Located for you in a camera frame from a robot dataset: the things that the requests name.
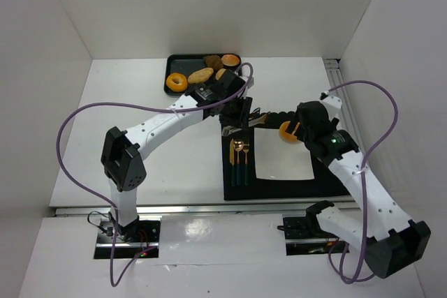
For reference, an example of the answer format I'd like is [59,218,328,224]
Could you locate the silver metal tongs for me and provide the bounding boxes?
[221,109,270,137]

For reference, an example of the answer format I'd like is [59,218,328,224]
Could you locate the tan ring donut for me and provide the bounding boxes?
[278,120,300,145]

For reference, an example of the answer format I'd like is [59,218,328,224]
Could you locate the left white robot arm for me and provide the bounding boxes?
[101,70,254,241]

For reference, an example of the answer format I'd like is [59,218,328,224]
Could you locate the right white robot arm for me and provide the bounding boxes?
[286,95,431,278]

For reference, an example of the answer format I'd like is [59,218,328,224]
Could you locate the long tan bread roll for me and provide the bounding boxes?
[188,68,214,84]

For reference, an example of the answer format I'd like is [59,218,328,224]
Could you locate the dark brown chocolate bread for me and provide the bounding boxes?
[203,55,224,71]

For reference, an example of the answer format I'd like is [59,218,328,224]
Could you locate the small round tan bun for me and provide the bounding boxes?
[215,68,226,80]

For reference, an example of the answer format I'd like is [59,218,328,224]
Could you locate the white square plate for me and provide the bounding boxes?
[254,128,314,181]

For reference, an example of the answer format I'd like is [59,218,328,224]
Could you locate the round bun with white top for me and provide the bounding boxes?
[221,54,240,67]

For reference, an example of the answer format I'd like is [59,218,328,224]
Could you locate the black placemat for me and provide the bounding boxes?
[221,112,349,201]

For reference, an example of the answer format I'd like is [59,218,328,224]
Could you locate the orange glazed donut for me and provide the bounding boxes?
[166,73,189,93]

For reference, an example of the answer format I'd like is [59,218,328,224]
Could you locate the black serving tray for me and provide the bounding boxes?
[163,53,225,97]

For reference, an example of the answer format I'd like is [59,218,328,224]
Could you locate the gold spoon teal handle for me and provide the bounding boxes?
[233,139,244,185]

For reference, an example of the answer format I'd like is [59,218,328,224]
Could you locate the gold fork teal handle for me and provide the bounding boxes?
[242,137,249,186]

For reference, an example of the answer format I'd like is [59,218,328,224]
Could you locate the gold knife teal handle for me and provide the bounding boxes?
[229,139,236,187]

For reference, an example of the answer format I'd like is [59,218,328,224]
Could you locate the aluminium rail frame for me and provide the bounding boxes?
[50,57,342,216]

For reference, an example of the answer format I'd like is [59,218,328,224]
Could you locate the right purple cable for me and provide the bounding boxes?
[319,80,399,285]

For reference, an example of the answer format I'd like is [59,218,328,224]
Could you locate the purple cable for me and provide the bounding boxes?
[56,62,254,288]
[319,80,399,285]

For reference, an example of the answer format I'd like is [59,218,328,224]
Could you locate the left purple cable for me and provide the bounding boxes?
[56,62,254,288]

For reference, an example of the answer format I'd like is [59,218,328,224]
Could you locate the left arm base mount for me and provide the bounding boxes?
[87,211,161,260]

